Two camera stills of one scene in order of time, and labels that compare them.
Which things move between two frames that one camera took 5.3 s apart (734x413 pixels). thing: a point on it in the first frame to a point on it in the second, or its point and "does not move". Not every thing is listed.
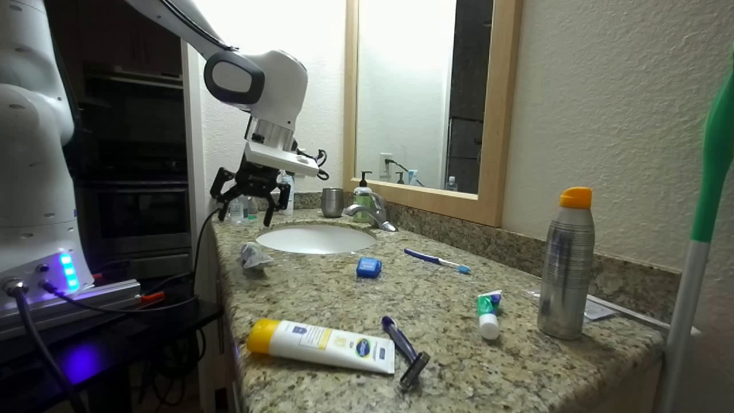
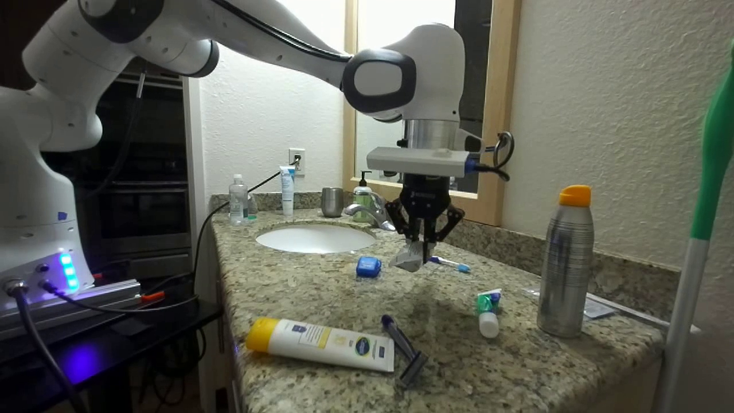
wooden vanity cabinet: (219, 387) does not move
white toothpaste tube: (253, 255) to (410, 255)
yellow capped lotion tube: (324, 344) does not move
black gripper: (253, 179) to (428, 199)
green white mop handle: (717, 160) does not move
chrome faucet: (378, 212) does not move
